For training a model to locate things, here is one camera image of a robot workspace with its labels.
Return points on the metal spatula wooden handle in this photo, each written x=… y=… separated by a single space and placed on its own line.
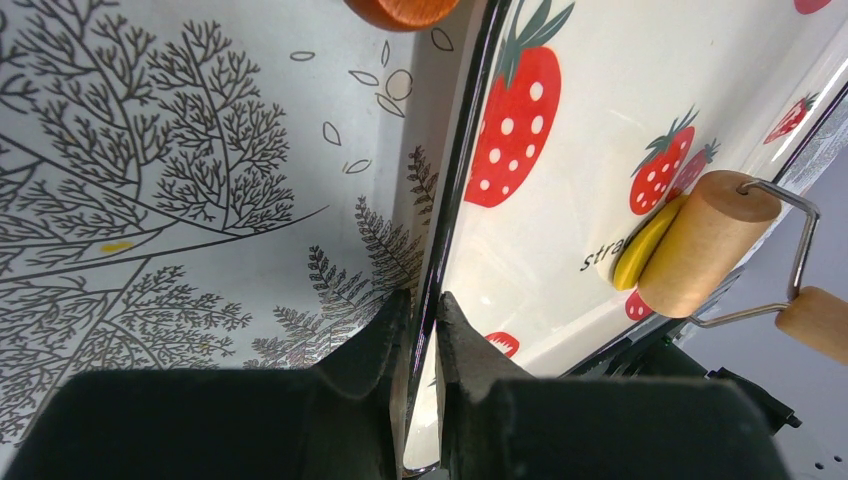
x=402 y=15

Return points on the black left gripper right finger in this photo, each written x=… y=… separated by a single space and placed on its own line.
x=497 y=421

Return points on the wooden dough roller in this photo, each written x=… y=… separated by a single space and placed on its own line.
x=725 y=215

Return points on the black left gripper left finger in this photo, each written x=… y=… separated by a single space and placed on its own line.
x=342 y=418

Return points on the yellow dough piece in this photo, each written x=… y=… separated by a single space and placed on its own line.
x=634 y=258

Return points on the white strawberry tray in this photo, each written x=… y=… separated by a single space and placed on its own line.
x=579 y=120

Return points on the floral table mat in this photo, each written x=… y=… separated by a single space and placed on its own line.
x=208 y=184

